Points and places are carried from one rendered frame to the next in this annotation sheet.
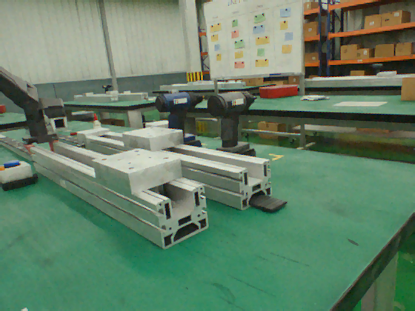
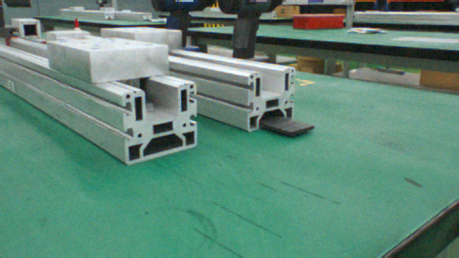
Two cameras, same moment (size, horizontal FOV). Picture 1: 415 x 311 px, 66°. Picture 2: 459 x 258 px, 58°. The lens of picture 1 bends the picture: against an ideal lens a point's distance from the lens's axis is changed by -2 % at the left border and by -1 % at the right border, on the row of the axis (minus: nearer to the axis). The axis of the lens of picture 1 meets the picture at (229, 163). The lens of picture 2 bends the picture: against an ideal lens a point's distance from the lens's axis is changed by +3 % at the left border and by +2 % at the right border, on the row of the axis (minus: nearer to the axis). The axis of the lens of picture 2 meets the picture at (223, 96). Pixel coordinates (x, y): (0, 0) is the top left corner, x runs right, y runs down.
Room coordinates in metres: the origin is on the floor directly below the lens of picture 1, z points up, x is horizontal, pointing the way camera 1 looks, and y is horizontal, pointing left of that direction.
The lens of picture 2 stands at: (0.05, -0.02, 0.96)
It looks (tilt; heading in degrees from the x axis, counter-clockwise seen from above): 13 degrees down; 4
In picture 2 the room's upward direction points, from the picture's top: straight up
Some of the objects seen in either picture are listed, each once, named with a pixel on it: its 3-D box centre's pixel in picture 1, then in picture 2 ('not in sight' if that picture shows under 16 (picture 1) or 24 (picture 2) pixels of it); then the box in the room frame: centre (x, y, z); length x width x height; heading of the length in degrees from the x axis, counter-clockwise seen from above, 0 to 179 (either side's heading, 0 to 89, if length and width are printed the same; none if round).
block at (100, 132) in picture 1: (93, 143); (65, 47); (1.24, 0.53, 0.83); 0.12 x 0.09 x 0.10; 133
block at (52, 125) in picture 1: (55, 123); (24, 30); (2.02, 1.08, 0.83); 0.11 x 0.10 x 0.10; 133
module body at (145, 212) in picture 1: (93, 175); (52, 76); (0.80, 0.36, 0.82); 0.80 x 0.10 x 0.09; 43
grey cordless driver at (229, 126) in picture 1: (238, 129); (256, 37); (0.94, -0.03, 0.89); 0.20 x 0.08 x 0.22; 139
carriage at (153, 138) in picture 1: (153, 142); (141, 45); (0.93, 0.22, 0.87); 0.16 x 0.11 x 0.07; 43
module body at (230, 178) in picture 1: (155, 158); (142, 66); (0.93, 0.22, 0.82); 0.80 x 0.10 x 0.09; 43
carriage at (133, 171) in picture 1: (136, 175); (107, 66); (0.62, 0.19, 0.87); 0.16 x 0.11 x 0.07; 43
